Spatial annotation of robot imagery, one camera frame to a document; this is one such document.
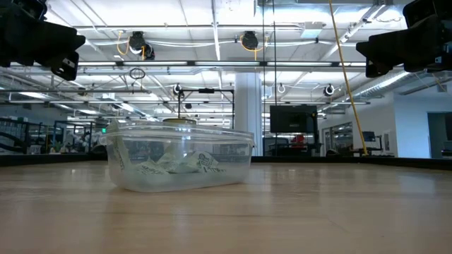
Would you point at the white building column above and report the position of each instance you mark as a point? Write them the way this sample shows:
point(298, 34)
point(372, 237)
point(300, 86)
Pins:
point(247, 113)

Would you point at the red background object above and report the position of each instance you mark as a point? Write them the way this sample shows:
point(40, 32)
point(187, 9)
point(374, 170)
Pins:
point(298, 140)

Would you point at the small computer monitor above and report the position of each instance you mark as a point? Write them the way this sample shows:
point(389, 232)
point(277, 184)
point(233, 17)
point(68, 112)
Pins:
point(369, 136)

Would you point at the black monitor screen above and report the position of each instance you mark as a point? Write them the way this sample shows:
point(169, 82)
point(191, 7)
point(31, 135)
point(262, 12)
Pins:
point(293, 120)

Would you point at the green white sweetener packet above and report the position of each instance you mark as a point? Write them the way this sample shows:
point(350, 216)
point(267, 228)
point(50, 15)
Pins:
point(203, 160)
point(152, 168)
point(215, 170)
point(169, 162)

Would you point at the black table edge border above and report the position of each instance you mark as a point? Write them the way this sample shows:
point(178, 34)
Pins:
point(353, 160)

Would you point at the black overhead camera frame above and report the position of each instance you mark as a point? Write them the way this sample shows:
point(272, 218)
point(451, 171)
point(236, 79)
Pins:
point(206, 90)

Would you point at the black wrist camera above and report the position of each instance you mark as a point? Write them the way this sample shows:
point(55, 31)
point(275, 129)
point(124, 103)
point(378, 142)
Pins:
point(21, 8)
point(431, 8)

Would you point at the black storage shelving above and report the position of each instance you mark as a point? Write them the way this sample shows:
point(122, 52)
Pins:
point(14, 135)

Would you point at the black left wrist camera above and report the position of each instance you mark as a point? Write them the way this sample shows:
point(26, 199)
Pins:
point(21, 8)

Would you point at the long white stick packet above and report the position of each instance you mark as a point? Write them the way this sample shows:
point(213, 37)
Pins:
point(120, 151)

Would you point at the silver ceiling air duct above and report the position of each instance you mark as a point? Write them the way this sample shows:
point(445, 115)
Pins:
point(381, 84)

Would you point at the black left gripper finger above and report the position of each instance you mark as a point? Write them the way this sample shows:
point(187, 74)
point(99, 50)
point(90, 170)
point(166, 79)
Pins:
point(65, 68)
point(67, 42)

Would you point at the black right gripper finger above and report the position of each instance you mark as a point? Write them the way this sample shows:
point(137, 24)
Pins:
point(378, 46)
point(376, 67)

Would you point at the pale cylindrical jar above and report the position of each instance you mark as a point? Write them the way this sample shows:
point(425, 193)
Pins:
point(180, 120)

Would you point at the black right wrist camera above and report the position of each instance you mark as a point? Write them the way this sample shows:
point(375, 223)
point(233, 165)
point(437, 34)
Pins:
point(431, 8)

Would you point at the clear plastic bin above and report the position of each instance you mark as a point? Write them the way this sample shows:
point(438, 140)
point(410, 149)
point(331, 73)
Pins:
point(141, 183)

